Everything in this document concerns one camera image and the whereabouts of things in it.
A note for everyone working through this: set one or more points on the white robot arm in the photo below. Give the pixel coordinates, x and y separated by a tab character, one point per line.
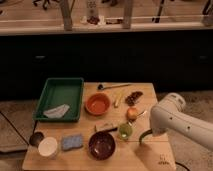
168	114

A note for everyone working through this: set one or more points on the orange red bowl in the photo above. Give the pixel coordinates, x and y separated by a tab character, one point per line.
97	104

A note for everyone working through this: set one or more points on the dark purple bowl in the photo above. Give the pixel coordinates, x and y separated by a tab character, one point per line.
101	145

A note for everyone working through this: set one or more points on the yellow banana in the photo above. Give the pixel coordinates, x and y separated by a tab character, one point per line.
118	99

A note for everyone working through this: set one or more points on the dark red grapes bunch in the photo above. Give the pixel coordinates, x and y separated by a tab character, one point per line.
133	97

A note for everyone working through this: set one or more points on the metal spoon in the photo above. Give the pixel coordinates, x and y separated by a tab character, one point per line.
141	114

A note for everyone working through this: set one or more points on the green plastic tray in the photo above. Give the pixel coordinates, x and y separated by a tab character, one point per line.
59	91

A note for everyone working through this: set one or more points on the small green cup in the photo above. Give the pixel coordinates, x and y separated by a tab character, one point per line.
125	131

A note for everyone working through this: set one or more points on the grey cloth in tray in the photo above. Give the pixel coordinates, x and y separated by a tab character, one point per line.
57	112

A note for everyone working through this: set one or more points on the blue sponge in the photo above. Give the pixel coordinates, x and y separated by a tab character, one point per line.
72	142

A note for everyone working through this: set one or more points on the white cup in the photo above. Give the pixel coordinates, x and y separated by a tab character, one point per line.
48	147

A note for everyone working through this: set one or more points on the dark metal cup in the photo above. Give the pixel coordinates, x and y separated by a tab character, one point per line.
36	138

